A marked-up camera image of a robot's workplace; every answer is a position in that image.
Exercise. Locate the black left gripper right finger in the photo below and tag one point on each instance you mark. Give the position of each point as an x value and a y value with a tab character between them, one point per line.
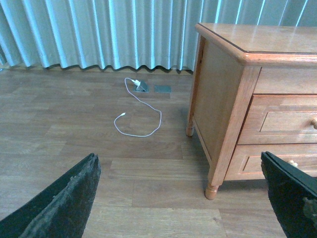
293	196

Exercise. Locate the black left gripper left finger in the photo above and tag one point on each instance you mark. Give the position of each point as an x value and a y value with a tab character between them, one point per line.
62	209

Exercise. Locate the wooden nightstand cabinet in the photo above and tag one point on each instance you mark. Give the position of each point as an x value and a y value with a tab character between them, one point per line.
234	62

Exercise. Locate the open metal floor socket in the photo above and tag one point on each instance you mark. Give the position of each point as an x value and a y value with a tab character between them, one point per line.
143	87

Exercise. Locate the white plug in floor socket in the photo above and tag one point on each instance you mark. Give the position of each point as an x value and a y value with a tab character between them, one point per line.
136	82

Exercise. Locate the closed metal floor socket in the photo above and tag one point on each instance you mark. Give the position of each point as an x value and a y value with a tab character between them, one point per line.
162	89

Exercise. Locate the light blue pleated curtain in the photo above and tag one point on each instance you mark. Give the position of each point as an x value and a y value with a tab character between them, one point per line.
119	33

